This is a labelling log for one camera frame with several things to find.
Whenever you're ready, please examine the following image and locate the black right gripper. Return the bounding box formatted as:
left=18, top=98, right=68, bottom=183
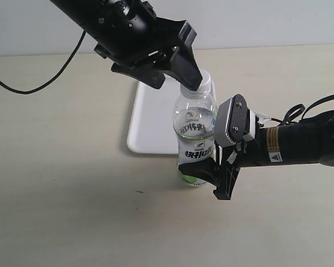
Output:
left=178, top=110, right=267, bottom=200

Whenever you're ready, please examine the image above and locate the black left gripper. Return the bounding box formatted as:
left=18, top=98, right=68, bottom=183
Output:
left=93, top=17, right=203, bottom=91

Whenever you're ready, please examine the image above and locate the white bottle cap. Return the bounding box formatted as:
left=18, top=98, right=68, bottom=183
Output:
left=180, top=70, right=212, bottom=95

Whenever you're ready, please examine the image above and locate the clear plastic drink bottle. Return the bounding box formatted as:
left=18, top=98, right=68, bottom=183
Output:
left=172, top=70, right=219, bottom=187

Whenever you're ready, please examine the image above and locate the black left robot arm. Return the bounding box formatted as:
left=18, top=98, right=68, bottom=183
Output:
left=53, top=0, right=202, bottom=91

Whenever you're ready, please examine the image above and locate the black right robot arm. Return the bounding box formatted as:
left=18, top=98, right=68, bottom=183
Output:
left=178, top=110, right=334, bottom=200

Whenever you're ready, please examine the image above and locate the white plastic tray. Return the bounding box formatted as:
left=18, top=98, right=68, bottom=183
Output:
left=126, top=72, right=217, bottom=155

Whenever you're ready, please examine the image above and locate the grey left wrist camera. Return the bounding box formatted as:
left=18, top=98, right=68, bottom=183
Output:
left=178, top=21, right=197, bottom=46

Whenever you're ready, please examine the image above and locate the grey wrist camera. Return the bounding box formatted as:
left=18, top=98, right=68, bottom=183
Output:
left=178, top=21, right=197, bottom=46
left=214, top=94, right=248, bottom=147

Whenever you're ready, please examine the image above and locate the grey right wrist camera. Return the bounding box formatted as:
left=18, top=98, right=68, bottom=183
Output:
left=214, top=94, right=248, bottom=147

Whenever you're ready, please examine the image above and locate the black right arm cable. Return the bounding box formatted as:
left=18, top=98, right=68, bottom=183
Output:
left=269, top=92, right=334, bottom=125

